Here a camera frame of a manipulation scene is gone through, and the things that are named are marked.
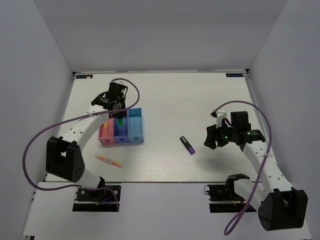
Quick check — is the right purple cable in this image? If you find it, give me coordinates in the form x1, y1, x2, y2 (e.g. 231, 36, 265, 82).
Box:
223, 100, 272, 236

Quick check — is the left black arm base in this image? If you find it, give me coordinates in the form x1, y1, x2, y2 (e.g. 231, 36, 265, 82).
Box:
72, 188, 118, 213

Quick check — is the yellow pink highlighter pen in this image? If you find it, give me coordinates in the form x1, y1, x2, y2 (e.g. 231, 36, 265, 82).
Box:
94, 154, 123, 168

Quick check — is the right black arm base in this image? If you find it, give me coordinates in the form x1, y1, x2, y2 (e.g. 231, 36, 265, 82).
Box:
203, 184, 246, 214

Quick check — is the light blue container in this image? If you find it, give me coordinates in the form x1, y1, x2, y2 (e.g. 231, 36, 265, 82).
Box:
127, 108, 144, 143

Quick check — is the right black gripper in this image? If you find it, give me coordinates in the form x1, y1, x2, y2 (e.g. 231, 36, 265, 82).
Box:
204, 119, 237, 150

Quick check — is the dark blue container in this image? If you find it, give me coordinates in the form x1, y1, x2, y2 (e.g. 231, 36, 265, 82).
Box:
113, 116, 129, 144

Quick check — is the blue corner label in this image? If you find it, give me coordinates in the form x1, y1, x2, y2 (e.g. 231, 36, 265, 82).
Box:
75, 74, 93, 79
225, 72, 244, 78

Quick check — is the left blue corner label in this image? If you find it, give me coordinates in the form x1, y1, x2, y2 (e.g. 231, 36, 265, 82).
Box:
75, 74, 93, 79

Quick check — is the green capped black highlighter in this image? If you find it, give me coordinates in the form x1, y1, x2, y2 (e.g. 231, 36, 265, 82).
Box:
117, 118, 124, 126

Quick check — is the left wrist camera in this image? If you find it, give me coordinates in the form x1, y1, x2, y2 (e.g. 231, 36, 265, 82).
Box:
111, 78, 124, 85

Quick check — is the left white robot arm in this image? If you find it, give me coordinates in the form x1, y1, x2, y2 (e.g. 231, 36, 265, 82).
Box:
45, 82, 128, 200

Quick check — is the orange capped highlighter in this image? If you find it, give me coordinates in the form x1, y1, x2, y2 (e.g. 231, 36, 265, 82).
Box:
107, 118, 114, 137
103, 121, 109, 137

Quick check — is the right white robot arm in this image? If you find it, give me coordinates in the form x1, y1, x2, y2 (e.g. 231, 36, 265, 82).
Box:
204, 109, 308, 231

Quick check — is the pink container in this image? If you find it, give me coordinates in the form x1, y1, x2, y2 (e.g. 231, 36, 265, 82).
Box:
98, 118, 116, 145

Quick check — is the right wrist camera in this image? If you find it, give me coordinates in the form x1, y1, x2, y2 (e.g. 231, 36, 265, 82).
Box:
210, 108, 227, 128

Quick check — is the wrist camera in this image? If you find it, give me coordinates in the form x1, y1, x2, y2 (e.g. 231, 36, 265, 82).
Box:
210, 108, 227, 128
111, 78, 124, 85

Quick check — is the purple capped black highlighter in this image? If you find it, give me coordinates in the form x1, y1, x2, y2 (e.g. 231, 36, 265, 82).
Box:
179, 136, 196, 155

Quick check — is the right blue corner label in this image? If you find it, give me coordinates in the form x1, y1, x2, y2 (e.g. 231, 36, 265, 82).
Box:
225, 72, 244, 78

